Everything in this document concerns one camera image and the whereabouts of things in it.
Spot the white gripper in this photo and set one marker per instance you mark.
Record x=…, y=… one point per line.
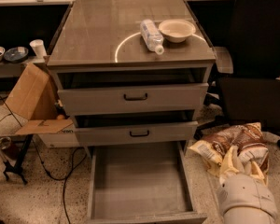
x=246, y=190

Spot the brown chip bag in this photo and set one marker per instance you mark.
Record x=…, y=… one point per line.
x=215, y=149

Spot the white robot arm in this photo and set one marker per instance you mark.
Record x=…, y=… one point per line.
x=243, y=195

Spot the grey middle drawer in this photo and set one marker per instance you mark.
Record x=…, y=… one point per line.
x=135, y=128

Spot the grey top drawer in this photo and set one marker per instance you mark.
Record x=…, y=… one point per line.
x=120, y=92

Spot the grey drawer cabinet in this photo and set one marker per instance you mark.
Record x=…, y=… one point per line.
x=104, y=35

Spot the black office chair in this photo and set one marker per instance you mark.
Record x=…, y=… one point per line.
x=250, y=92

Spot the beige paper bowl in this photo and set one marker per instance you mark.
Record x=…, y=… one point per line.
x=177, y=31

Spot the clear plastic water bottle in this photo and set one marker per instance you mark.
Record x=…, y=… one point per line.
x=152, y=36

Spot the white box on floor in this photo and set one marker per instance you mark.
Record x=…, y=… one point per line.
x=64, y=138

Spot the open cardboard box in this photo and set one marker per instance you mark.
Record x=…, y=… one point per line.
x=33, y=98

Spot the black tripod stand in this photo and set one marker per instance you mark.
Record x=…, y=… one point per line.
x=12, y=154

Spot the white paper cup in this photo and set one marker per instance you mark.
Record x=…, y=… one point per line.
x=38, y=47

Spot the blue patterned bowl right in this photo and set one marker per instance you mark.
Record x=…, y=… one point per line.
x=16, y=55

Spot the low grey shelf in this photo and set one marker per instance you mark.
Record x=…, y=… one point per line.
x=15, y=69

